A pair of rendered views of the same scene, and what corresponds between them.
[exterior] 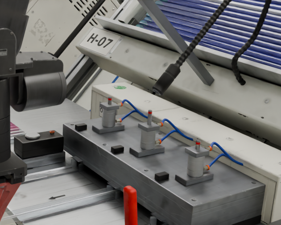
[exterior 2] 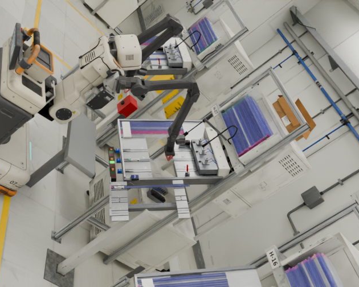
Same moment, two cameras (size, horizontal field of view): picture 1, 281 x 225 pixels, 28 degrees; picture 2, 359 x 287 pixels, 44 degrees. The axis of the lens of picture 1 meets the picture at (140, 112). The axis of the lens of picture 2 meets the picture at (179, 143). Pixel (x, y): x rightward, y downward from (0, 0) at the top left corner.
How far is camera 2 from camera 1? 255 cm
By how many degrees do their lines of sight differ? 28
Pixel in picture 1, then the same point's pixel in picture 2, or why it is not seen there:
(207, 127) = (219, 151)
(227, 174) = (213, 164)
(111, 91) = (208, 131)
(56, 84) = (183, 142)
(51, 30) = (222, 74)
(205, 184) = (207, 165)
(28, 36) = (212, 76)
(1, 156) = (171, 151)
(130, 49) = (219, 118)
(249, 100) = (229, 148)
